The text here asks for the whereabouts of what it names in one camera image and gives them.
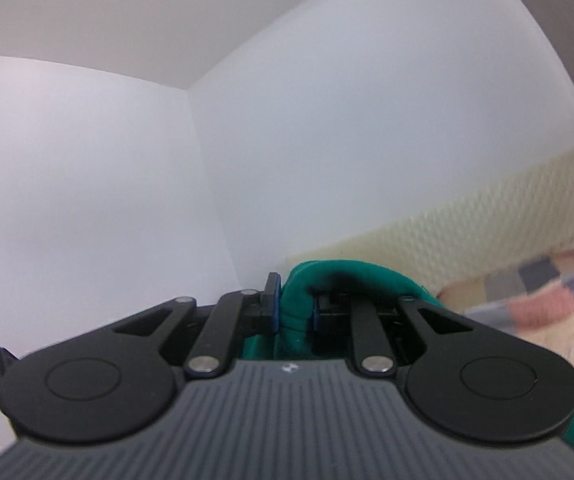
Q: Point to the green hoodie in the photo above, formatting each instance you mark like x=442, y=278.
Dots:
x=347, y=275

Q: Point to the patchwork blanket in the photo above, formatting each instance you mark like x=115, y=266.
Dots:
x=542, y=310

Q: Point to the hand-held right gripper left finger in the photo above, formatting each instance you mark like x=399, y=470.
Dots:
x=273, y=310

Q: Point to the cream quilted headboard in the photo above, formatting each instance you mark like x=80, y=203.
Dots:
x=492, y=225

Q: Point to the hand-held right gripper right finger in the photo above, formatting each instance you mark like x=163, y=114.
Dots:
x=317, y=319

